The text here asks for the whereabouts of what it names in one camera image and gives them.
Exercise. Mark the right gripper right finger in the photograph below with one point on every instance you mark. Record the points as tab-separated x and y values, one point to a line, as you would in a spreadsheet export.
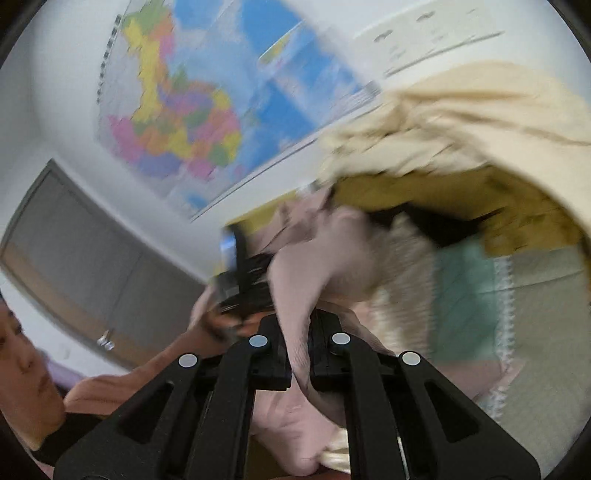
404	419

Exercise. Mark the wall map poster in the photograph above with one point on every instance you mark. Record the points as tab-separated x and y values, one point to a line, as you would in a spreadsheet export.
195	96

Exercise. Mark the person's left hand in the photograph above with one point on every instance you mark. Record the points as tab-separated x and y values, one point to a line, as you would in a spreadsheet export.
208	321

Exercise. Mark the patterned yellow bed sheet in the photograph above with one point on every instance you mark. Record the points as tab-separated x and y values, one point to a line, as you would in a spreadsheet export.
512	332

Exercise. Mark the black garment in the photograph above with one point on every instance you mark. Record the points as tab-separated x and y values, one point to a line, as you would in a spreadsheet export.
441	228

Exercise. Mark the mustard brown jacket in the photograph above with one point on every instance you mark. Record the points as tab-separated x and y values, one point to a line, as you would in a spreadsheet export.
514	216

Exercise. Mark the cream garment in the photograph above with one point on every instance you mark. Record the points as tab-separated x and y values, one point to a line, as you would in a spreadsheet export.
488	113

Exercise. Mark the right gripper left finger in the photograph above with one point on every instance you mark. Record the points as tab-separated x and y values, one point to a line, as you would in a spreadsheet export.
191	421

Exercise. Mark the person's face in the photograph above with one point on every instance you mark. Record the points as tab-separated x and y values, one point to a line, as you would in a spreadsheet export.
30	402

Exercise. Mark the pink jacket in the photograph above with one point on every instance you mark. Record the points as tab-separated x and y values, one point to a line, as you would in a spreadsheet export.
321	258

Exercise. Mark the grey door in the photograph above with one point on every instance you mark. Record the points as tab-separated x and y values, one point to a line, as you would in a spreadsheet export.
92	277

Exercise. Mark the white wall socket panel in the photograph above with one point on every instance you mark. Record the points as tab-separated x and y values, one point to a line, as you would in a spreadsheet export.
423	32

